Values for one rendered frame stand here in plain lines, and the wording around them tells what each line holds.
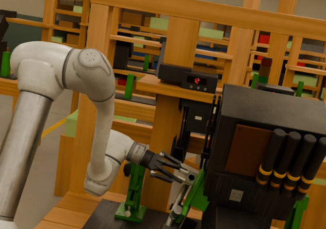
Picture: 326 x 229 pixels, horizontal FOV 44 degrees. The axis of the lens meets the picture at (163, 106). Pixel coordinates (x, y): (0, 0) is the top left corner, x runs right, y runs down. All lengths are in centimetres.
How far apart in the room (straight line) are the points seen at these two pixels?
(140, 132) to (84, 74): 95
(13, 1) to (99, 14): 1095
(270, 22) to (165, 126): 69
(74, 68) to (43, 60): 10
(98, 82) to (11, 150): 32
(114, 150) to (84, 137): 42
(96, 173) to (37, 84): 52
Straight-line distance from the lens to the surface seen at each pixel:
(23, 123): 126
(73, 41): 1157
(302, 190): 153
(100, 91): 128
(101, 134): 151
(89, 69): 120
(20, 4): 1281
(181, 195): 185
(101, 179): 166
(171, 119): 198
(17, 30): 1286
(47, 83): 127
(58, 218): 198
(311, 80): 1130
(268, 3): 1167
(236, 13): 192
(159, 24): 857
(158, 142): 202
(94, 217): 196
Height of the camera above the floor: 184
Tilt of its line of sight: 12 degrees down
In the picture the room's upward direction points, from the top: 9 degrees clockwise
